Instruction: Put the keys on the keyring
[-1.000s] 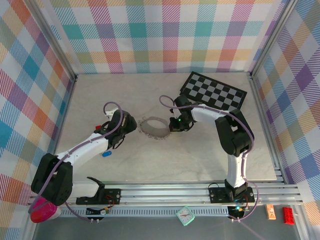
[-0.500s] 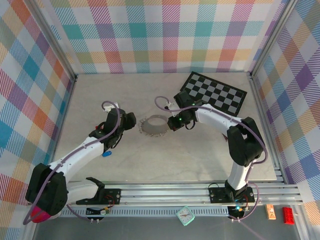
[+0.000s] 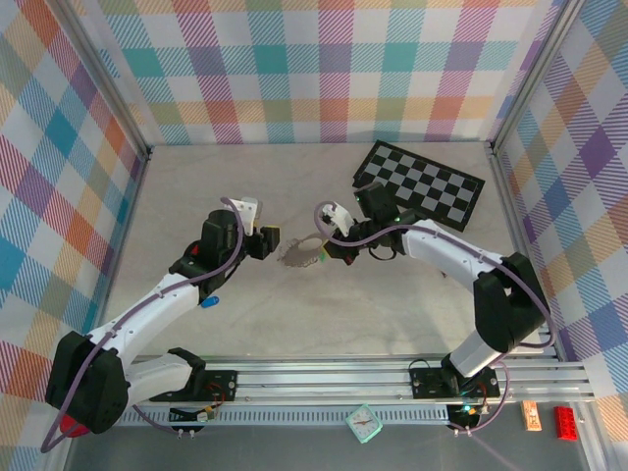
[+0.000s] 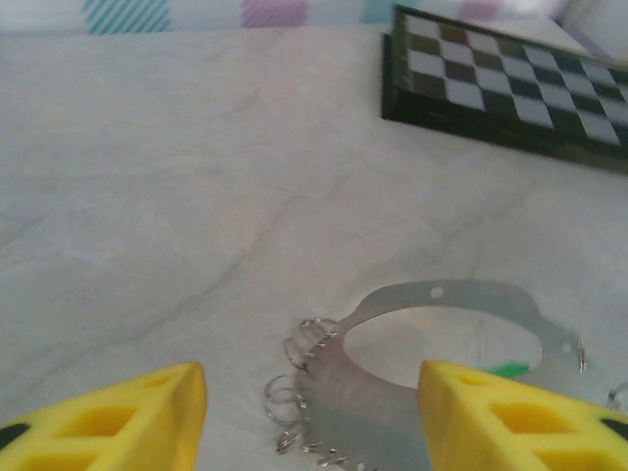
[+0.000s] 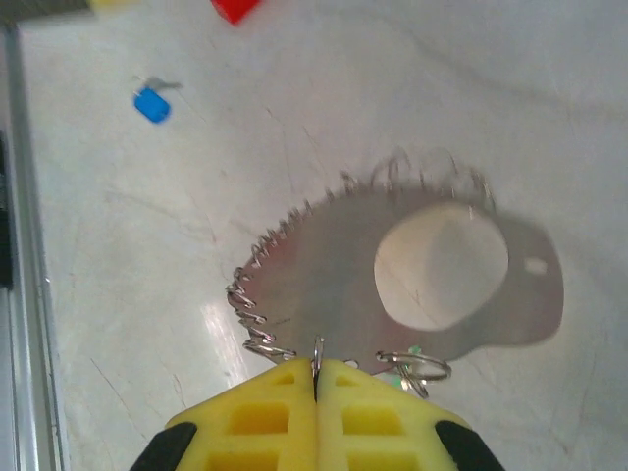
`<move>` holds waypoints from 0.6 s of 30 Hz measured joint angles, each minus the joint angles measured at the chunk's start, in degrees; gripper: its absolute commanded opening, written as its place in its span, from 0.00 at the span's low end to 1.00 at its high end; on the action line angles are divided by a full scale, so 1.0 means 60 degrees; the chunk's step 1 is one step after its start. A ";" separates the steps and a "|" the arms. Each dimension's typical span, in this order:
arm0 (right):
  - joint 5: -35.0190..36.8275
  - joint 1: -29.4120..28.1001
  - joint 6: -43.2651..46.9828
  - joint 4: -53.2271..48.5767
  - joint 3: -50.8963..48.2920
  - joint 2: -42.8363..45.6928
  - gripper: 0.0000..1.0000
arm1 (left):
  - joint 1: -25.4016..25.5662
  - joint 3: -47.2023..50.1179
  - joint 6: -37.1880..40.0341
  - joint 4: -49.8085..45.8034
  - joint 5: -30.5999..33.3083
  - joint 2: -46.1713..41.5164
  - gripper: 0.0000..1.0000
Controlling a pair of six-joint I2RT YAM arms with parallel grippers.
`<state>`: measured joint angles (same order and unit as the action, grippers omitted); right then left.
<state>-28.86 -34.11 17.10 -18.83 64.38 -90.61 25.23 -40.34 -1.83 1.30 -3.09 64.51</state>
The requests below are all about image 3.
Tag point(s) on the clear plastic bag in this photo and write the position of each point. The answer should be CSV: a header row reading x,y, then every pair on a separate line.
x,y
294,257

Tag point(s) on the aluminium frame post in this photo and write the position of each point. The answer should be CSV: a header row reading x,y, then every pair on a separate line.
x,y
109,73
534,73

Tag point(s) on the red toy brick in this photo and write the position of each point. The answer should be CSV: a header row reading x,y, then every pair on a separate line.
x,y
566,423

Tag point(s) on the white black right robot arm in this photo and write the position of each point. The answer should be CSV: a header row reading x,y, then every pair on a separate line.
x,y
441,245

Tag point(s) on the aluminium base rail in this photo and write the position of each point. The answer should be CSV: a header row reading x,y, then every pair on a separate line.
x,y
319,382

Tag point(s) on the blue head key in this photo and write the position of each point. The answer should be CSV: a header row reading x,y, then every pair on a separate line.
x,y
210,301

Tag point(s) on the small wooden block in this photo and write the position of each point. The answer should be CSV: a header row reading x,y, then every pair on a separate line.
x,y
531,416

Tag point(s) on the black grey chessboard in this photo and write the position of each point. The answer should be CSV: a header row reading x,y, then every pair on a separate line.
x,y
427,189

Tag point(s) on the small circuit board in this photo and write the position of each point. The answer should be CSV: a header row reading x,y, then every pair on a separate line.
x,y
466,409
201,416

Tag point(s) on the teal square clock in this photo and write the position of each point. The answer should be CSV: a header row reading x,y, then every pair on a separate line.
x,y
364,424

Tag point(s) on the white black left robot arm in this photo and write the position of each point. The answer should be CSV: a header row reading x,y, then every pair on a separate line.
x,y
152,304

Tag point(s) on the aluminium frame side bar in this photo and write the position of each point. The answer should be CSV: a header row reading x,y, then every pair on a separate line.
x,y
519,221

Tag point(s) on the red round plastic dish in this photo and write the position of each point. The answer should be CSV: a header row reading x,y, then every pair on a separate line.
x,y
71,424

